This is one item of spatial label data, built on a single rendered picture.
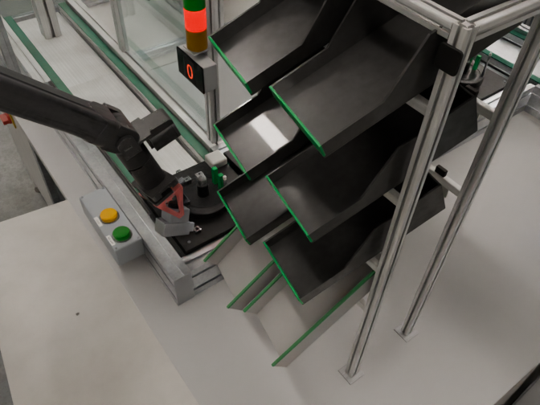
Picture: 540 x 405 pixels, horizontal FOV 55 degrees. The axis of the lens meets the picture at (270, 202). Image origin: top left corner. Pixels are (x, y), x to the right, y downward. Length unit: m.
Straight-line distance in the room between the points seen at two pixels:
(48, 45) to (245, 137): 1.34
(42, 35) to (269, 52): 1.51
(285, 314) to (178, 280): 0.27
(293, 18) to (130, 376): 0.79
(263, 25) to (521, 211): 1.04
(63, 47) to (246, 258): 1.23
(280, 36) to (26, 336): 0.87
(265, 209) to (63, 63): 1.19
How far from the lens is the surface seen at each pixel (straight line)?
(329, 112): 0.65
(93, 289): 1.32
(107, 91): 1.80
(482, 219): 1.55
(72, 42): 2.09
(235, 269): 1.11
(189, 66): 1.32
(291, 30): 0.77
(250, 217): 0.95
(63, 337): 1.27
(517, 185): 1.70
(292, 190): 0.78
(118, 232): 1.26
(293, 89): 0.70
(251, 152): 0.84
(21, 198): 2.87
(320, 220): 0.74
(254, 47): 0.77
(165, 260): 1.21
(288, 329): 1.03
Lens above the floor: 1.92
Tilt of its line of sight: 47 degrees down
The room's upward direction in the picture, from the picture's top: 3 degrees clockwise
